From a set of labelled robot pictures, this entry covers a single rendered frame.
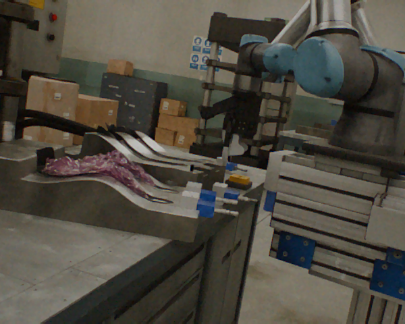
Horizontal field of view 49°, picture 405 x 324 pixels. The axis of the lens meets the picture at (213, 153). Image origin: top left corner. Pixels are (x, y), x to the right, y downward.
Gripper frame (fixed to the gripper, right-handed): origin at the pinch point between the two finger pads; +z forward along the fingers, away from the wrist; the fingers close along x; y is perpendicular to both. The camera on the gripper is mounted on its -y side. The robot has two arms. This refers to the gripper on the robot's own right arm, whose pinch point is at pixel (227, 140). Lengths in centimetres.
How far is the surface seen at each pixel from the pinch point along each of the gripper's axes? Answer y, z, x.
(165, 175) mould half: 15, 7, -60
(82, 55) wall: -657, -40, 507
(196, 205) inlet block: 38, 6, -78
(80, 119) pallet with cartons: -354, 49, 248
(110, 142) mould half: -4, 1, -63
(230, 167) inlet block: 4.8, 9.9, -2.3
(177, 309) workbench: 26, 43, -59
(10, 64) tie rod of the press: -51, -15, -65
